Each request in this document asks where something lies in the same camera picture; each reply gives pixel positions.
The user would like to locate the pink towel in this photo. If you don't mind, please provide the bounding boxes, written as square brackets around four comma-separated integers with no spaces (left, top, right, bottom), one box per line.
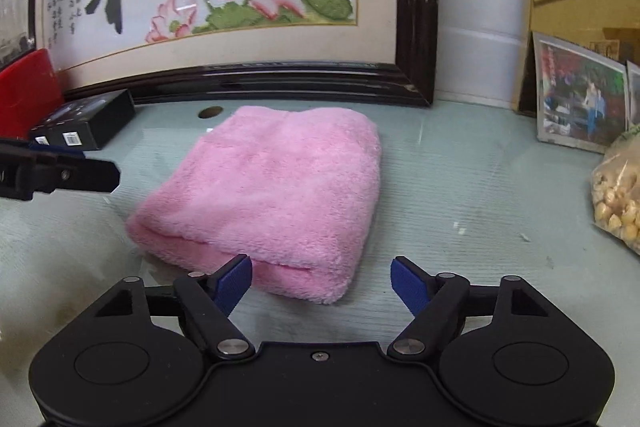
[126,106,382,305]

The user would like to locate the black charger box left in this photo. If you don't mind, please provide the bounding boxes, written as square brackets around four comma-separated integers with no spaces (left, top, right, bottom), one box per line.
[29,120,65,146]

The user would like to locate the black charger box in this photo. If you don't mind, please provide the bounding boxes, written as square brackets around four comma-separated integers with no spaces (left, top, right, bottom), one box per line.
[29,120,65,146]
[42,90,136,150]

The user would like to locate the black charger box right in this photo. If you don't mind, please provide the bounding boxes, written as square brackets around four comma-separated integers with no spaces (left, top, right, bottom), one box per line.
[42,90,136,150]

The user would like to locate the red box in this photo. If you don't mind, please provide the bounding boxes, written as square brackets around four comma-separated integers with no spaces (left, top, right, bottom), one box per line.
[0,49,64,139]

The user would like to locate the plastic bag of nuts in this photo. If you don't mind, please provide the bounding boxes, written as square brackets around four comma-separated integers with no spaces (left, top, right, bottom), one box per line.
[590,124,640,255]

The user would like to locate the framed couple photo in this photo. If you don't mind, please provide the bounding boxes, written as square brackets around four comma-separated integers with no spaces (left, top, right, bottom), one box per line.
[533,31,628,154]

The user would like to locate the framed lotus cross-stitch picture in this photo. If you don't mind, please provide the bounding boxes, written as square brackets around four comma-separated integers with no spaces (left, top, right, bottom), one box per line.
[28,0,438,106]

